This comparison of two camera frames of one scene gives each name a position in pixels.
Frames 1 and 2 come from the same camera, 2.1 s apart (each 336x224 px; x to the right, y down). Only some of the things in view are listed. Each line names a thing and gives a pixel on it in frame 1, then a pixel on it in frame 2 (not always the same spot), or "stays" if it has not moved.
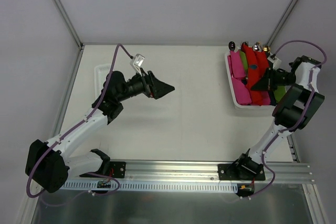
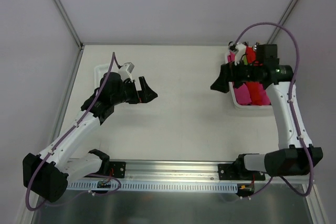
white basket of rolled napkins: x=245 y=68 stays
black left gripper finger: x=158 y=87 to x=147 y=94
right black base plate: x=241 y=172 stays
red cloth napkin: x=258 y=63 stays
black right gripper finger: x=264 y=83 to x=222 y=84
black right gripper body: x=271 y=78 to x=231 y=73
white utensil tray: x=101 y=72 stays
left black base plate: x=117 y=169 stays
